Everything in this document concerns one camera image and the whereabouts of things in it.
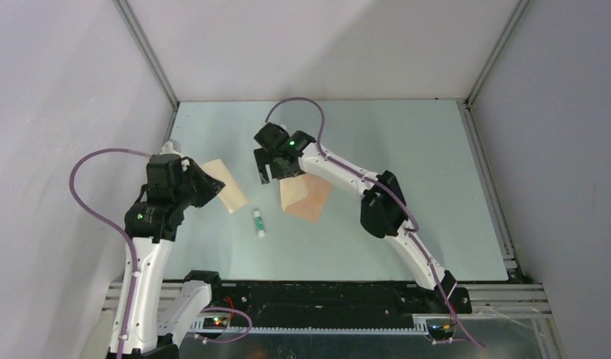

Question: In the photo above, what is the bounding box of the tan paper envelope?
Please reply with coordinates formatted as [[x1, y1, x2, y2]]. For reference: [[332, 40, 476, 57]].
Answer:
[[279, 174, 332, 223]]

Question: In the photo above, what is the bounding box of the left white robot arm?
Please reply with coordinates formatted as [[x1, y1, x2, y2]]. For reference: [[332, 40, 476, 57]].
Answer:
[[107, 153, 225, 358]]

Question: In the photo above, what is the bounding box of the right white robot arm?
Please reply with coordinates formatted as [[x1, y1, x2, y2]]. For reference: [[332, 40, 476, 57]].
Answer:
[[254, 123, 458, 316]]

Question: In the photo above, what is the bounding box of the white green glue stick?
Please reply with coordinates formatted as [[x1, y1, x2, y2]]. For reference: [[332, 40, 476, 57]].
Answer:
[[253, 209, 265, 237]]

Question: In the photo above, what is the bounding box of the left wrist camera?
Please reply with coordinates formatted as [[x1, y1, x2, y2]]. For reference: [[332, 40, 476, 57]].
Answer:
[[159, 139, 183, 157]]

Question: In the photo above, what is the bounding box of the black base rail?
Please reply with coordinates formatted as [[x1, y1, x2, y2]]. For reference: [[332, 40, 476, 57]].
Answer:
[[211, 280, 449, 330]]

